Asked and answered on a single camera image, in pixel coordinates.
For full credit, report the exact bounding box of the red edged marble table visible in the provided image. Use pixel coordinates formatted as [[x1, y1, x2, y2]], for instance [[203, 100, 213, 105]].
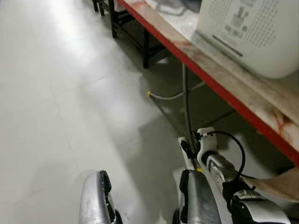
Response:
[[117, 0, 299, 166]]

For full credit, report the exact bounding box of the tan wooden board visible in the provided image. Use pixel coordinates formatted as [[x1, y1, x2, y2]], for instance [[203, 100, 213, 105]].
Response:
[[255, 167, 299, 202]]

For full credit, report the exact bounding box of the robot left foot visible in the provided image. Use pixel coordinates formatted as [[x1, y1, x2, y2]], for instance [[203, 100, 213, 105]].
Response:
[[78, 170, 123, 224]]

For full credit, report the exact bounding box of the white perforated appliance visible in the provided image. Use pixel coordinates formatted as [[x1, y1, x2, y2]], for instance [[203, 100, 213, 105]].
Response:
[[196, 0, 299, 79]]

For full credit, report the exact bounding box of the speckled grey right wrist camera mount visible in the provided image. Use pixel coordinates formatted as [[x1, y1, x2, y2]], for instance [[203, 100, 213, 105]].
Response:
[[195, 127, 218, 164]]

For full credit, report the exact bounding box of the thin grey metal post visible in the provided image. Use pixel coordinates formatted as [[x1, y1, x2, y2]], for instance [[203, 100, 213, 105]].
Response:
[[181, 63, 194, 140]]

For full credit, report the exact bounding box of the grey flexible hose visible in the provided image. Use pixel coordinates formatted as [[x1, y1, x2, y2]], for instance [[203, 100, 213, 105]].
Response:
[[147, 82, 206, 101]]

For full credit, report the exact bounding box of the black metal stool frame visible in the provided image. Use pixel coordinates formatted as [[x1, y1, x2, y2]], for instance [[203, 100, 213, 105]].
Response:
[[93, 0, 171, 69]]

